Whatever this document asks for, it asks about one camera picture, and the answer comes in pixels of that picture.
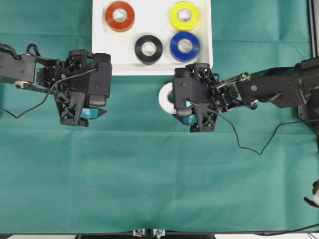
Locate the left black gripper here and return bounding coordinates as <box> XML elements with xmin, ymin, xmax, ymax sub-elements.
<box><xmin>54</xmin><ymin>49</ymin><xmax>107</xmax><ymax>127</ymax></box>

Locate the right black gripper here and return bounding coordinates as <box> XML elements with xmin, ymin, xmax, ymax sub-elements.
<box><xmin>175</xmin><ymin>63</ymin><xmax>219</xmax><ymax>132</ymax></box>

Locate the white tape roll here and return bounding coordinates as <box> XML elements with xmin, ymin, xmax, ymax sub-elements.
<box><xmin>158</xmin><ymin>83</ymin><xmax>176</xmax><ymax>115</ymax></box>

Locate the blue tape roll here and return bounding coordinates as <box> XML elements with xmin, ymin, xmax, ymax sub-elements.
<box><xmin>169</xmin><ymin>31</ymin><xmax>200</xmax><ymax>62</ymax></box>

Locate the black tape roll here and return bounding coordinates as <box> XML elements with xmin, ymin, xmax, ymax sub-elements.
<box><xmin>134</xmin><ymin>35</ymin><xmax>163</xmax><ymax>65</ymax></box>

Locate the red tape roll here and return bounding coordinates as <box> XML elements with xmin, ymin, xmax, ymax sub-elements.
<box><xmin>105</xmin><ymin>1</ymin><xmax>135</xmax><ymax>32</ymax></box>

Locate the yellow tape roll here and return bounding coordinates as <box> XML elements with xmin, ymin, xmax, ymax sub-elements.
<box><xmin>169</xmin><ymin>1</ymin><xmax>199</xmax><ymax>31</ymax></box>

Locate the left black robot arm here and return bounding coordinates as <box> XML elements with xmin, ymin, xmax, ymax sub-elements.
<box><xmin>0</xmin><ymin>43</ymin><xmax>112</xmax><ymax>127</ymax></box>

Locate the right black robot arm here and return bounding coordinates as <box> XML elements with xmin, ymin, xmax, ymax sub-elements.
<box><xmin>172</xmin><ymin>58</ymin><xmax>319</xmax><ymax>135</ymax></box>

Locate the white plastic tray case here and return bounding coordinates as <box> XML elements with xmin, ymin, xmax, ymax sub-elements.
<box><xmin>91</xmin><ymin>0</ymin><xmax>214</xmax><ymax>76</ymax></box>

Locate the white object at table edge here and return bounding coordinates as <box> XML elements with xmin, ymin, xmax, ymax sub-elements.
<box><xmin>304</xmin><ymin>180</ymin><xmax>319</xmax><ymax>209</ymax></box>

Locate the right black camera cable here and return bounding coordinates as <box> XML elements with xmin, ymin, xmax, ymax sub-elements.
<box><xmin>188</xmin><ymin>99</ymin><xmax>319</xmax><ymax>155</ymax></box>

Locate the black camera cable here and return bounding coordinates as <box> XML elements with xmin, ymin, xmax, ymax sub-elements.
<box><xmin>188</xmin><ymin>99</ymin><xmax>319</xmax><ymax>155</ymax></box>
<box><xmin>0</xmin><ymin>68</ymin><xmax>99</xmax><ymax>120</ymax></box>

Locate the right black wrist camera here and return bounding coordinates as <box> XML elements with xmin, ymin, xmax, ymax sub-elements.
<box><xmin>172</xmin><ymin>63</ymin><xmax>211</xmax><ymax>117</ymax></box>

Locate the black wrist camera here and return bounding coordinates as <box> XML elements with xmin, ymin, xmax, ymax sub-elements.
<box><xmin>64</xmin><ymin>49</ymin><xmax>112</xmax><ymax>107</ymax></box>
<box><xmin>172</xmin><ymin>63</ymin><xmax>211</xmax><ymax>117</ymax></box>

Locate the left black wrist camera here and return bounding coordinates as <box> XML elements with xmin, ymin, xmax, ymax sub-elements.
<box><xmin>64</xmin><ymin>49</ymin><xmax>112</xmax><ymax>107</ymax></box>

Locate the left black camera cable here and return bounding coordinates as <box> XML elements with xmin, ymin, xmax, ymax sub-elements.
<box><xmin>0</xmin><ymin>68</ymin><xmax>99</xmax><ymax>120</ymax></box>

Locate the right metal table bracket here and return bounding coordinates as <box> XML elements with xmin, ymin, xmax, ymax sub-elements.
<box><xmin>153</xmin><ymin>229</ymin><xmax>165</xmax><ymax>239</ymax></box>

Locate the metal table bracket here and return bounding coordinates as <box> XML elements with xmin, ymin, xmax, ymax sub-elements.
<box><xmin>133</xmin><ymin>229</ymin><xmax>145</xmax><ymax>237</ymax></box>
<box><xmin>153</xmin><ymin>229</ymin><xmax>165</xmax><ymax>239</ymax></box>

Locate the left metal table bracket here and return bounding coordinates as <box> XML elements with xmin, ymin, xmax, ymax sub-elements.
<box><xmin>133</xmin><ymin>229</ymin><xmax>145</xmax><ymax>237</ymax></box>

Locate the aluminium frame rail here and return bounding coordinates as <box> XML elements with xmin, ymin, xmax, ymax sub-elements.
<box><xmin>308</xmin><ymin>0</ymin><xmax>319</xmax><ymax>57</ymax></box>

